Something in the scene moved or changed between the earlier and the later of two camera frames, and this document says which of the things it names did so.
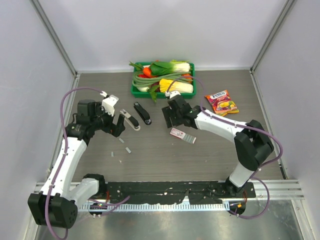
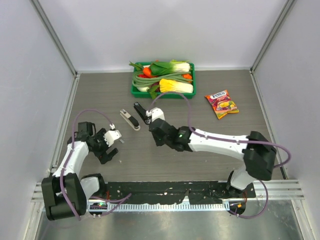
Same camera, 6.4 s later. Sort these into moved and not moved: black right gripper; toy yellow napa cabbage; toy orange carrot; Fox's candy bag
Moved: black right gripper
Not moved: toy orange carrot; Fox's candy bag; toy yellow napa cabbage
